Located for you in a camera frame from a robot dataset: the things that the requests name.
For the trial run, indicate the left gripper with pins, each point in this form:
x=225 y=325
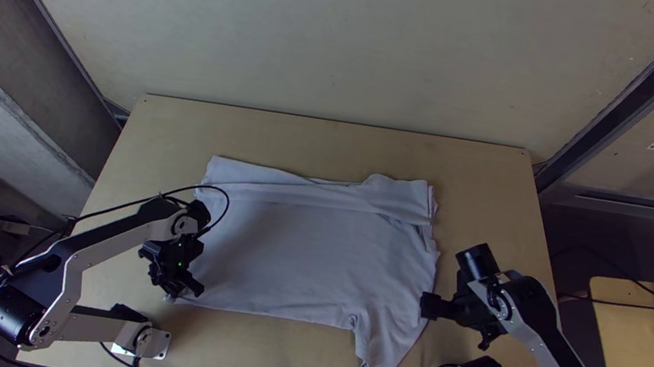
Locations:
x=173 y=277

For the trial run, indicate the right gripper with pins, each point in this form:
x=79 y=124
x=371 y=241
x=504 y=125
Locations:
x=463 y=311

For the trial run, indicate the grey t-shirt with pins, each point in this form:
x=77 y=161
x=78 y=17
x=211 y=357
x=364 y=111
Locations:
x=317 y=252

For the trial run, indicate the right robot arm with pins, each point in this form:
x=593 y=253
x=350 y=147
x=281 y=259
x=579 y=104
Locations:
x=547 y=349

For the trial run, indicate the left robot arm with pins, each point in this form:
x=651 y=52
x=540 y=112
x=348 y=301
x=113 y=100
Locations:
x=101 y=241

